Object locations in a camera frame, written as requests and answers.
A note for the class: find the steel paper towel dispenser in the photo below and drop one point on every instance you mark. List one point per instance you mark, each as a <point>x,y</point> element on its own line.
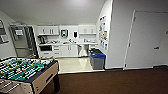
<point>64,33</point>

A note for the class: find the white wall board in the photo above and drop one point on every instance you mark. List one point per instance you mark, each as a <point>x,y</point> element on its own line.
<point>3,38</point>

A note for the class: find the white drawer stack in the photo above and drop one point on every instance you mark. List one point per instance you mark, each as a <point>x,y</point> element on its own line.
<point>56,50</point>
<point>93,46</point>

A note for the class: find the stainless steel dishwasher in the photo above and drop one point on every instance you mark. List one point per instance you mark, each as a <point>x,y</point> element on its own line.
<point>83,50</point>

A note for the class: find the black microwave oven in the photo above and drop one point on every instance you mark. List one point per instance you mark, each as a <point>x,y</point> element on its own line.
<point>45,48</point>

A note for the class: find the white double-door sink cabinet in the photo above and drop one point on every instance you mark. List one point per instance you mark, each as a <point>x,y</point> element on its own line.
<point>69,50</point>

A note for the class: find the white door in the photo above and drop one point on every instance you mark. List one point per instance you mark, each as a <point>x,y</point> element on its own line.
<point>143,40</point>

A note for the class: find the stainless steel refrigerator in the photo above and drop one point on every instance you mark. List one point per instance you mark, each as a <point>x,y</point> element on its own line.
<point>22,42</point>

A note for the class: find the chrome faucet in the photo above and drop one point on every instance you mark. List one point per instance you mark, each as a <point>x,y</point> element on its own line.
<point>70,41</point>

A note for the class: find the green foosball table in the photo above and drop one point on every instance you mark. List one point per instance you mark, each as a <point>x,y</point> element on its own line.
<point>23,69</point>

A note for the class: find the white wide drawer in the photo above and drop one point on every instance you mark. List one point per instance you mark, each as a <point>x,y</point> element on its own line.
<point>46,54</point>

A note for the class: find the black-lid trash bin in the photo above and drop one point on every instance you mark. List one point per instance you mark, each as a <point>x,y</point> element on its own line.
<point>93,49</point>

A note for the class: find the grey wall frame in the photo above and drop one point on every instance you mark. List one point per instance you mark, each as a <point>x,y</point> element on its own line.
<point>1,24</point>

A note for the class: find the blue recycling bin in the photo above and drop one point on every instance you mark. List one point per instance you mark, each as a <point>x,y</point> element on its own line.
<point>98,61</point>

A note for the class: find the white paper notice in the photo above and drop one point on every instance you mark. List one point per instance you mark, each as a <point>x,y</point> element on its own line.
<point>19,32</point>

